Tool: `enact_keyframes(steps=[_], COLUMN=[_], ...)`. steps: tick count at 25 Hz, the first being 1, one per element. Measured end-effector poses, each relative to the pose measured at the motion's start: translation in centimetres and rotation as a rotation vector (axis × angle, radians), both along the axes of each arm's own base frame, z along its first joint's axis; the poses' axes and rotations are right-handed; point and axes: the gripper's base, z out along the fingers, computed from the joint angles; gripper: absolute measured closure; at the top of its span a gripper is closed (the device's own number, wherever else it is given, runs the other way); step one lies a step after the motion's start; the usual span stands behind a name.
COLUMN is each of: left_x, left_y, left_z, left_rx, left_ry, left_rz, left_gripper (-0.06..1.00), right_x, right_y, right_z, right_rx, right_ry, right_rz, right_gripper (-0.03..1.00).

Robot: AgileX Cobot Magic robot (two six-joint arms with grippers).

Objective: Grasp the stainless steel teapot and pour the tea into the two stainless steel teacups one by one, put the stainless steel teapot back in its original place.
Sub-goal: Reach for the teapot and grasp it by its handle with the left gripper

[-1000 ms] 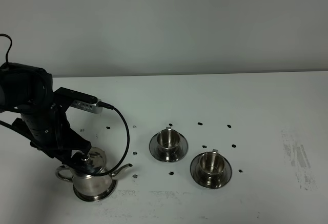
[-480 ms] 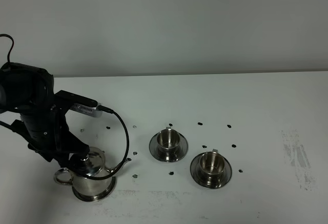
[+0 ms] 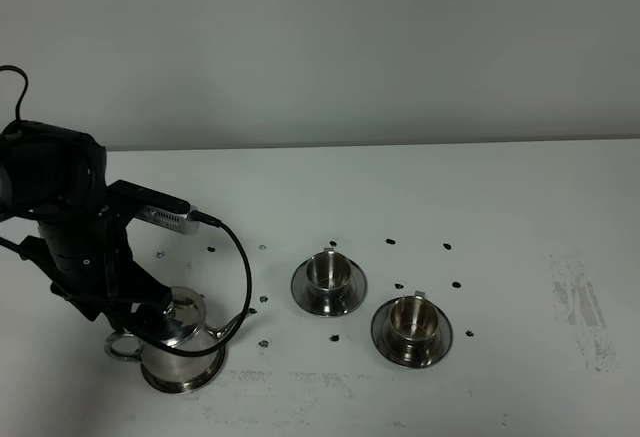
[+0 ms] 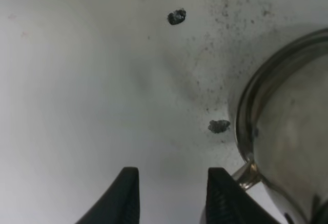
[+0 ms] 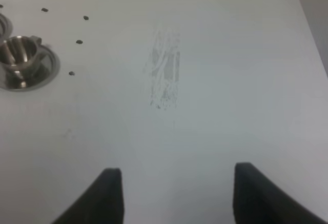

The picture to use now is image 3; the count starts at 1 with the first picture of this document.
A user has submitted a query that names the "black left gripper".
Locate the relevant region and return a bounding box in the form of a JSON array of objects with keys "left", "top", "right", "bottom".
[{"left": 19, "top": 180, "right": 173, "bottom": 345}]

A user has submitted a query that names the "stainless steel teapot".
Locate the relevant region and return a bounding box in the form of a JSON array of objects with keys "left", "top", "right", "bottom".
[{"left": 104, "top": 286, "right": 252, "bottom": 366}]

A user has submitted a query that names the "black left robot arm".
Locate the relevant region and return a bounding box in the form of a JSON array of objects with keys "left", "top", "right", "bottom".
[{"left": 1, "top": 121, "right": 172, "bottom": 342}]

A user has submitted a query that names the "steel teapot saucer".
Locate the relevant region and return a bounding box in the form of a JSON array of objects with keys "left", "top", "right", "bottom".
[{"left": 140, "top": 347, "right": 226, "bottom": 394}]

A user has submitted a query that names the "left stainless steel teacup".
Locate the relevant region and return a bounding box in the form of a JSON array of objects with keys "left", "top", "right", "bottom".
[{"left": 305, "top": 248, "right": 352, "bottom": 305}]

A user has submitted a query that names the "stainless steel teacup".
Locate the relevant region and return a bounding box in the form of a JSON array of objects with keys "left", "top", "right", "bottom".
[
  {"left": 387, "top": 291, "right": 439, "bottom": 349},
  {"left": 305, "top": 248, "right": 352, "bottom": 305}
]

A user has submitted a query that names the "right stainless steel teacup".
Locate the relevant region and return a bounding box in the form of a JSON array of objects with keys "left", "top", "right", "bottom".
[{"left": 387, "top": 291, "right": 439, "bottom": 349}]

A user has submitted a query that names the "left steel cup saucer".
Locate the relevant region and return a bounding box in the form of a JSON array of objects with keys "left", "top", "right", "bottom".
[{"left": 290, "top": 249, "right": 368, "bottom": 317}]

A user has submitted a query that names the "steel cup saucer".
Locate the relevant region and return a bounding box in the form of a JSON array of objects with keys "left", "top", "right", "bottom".
[
  {"left": 370, "top": 293, "right": 453, "bottom": 369},
  {"left": 290, "top": 249, "right": 368, "bottom": 317}
]

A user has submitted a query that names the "right steel cup saucer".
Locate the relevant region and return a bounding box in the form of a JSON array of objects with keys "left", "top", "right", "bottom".
[{"left": 370, "top": 293, "right": 453, "bottom": 369}]

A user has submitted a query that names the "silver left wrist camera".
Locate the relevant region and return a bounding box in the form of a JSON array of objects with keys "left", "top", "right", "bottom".
[{"left": 135, "top": 205, "right": 199, "bottom": 235}]

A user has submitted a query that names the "black left camera cable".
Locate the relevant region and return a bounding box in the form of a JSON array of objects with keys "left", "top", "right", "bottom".
[{"left": 0, "top": 64, "right": 253, "bottom": 359}]

